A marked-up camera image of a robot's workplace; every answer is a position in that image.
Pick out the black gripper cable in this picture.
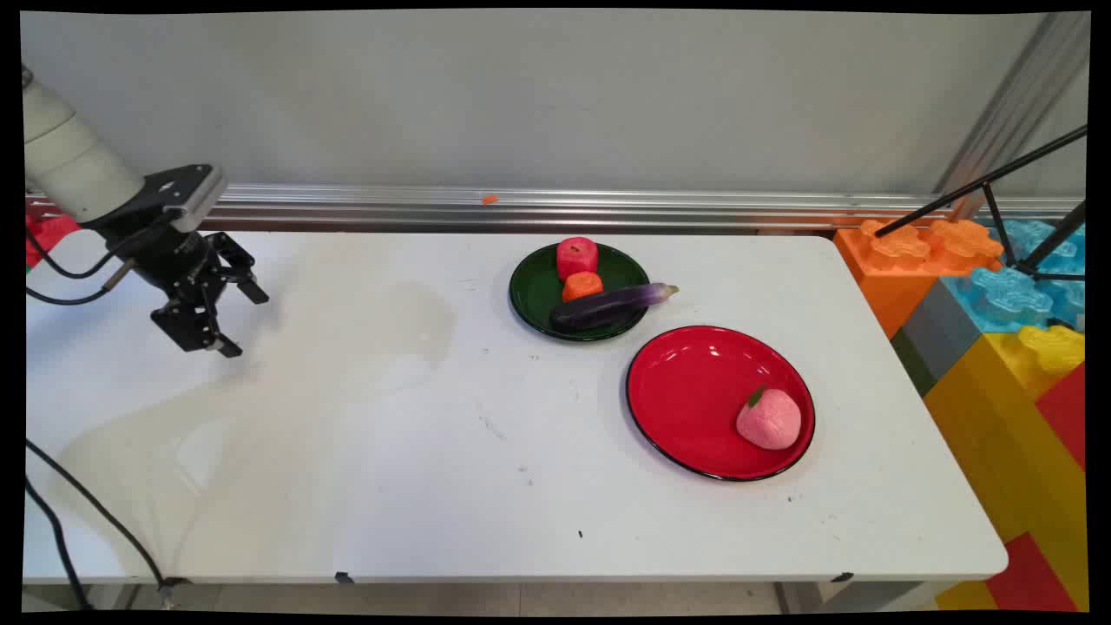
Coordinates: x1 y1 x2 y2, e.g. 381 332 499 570
24 227 122 280

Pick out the yellow giant building block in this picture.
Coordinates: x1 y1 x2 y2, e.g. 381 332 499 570
924 325 1088 612

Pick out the orange giant building block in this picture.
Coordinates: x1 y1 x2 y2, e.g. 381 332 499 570
832 218 1006 340

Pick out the purple toy eggplant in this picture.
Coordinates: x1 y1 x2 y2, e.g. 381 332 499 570
549 282 680 332

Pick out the dark green giant building block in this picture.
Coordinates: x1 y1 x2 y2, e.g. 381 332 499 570
891 327 939 398

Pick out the red block behind arm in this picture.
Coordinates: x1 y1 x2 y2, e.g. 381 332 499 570
26 213 81 268

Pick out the aluminium rail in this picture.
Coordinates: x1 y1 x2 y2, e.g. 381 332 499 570
26 183 1086 234

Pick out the black tripod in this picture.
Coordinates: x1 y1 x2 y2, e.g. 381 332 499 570
874 125 1088 284

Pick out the red round plate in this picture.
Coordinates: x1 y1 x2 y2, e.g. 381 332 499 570
625 325 817 483

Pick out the pink toy peach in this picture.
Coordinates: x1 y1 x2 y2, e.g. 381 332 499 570
735 385 803 451

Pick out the blue giant building block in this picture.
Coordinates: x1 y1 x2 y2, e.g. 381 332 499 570
942 219 1087 336

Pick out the grey giant building block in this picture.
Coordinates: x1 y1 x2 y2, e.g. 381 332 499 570
903 278 983 385

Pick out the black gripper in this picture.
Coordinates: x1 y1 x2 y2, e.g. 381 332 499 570
102 217 271 359

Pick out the green round plate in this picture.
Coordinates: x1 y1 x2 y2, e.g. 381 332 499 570
509 242 652 343

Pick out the black silver wrist camera box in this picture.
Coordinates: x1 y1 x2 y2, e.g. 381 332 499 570
128 164 229 234

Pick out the black cable with silver plug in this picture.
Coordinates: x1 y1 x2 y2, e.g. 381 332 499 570
24 257 140 306

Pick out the aluminium frame post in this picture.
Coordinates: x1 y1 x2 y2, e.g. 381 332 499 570
932 12 1091 220

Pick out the black floor cable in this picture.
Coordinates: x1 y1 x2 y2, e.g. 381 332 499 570
24 439 171 600
24 479 93 611

